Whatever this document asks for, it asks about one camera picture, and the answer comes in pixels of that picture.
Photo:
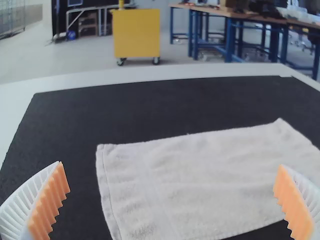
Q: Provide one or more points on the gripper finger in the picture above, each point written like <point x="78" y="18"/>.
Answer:
<point x="297" y="202"/>
<point x="27" y="207"/>

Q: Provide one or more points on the pale towel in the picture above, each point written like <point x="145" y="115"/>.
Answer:
<point x="200" y="180"/>

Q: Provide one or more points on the black mat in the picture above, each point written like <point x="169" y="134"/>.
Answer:
<point x="100" y="112"/>

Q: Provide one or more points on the yellow wheeled cabinet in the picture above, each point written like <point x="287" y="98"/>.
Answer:
<point x="137" y="32"/>

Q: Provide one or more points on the blue workbench frame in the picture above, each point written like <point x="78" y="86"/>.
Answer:
<point x="197" y="37"/>
<point x="275" y="40"/>

